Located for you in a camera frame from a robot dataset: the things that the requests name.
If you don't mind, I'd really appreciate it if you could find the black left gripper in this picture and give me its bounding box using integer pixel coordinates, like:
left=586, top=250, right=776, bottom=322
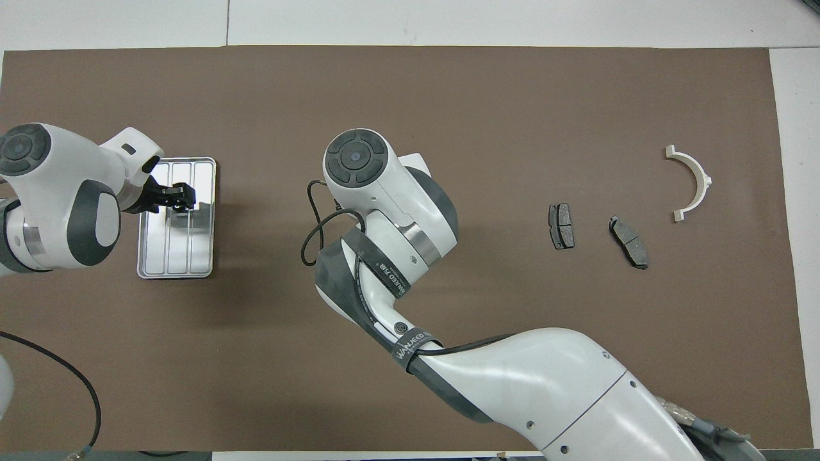
left=133, top=173, right=197, bottom=215

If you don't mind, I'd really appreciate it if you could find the silver metal tray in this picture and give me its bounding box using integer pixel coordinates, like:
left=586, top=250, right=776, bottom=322
left=136, top=157, right=217, bottom=280

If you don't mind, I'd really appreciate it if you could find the brown table mat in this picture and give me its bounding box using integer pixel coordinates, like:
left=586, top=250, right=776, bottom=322
left=0, top=45, right=796, bottom=453

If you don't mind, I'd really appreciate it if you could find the rectangular dark brake pad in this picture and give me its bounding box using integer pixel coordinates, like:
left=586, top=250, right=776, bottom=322
left=548, top=203, right=575, bottom=250

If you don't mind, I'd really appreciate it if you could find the curved dark brake pad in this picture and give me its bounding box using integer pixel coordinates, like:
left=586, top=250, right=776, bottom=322
left=609, top=216, right=649, bottom=270

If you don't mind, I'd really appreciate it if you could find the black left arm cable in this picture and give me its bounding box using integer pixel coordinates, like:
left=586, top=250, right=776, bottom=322
left=0, top=331, right=103, bottom=459

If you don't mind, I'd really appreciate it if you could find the white semicircular plastic bracket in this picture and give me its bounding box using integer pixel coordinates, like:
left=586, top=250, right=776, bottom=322
left=664, top=145, right=713, bottom=223

